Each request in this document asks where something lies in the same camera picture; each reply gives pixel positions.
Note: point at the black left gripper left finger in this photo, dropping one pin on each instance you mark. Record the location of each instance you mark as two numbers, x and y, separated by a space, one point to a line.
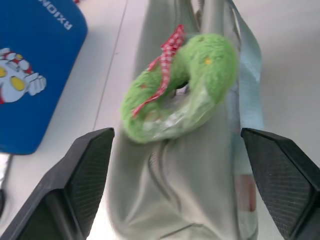
82 175

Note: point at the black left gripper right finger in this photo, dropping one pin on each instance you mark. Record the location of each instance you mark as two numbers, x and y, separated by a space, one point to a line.
282 180

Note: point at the pale green zipper pouch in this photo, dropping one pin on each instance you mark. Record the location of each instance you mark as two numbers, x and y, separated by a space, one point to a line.
190 180

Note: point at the blue cartoon print bag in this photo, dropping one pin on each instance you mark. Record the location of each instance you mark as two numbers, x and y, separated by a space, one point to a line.
37 75

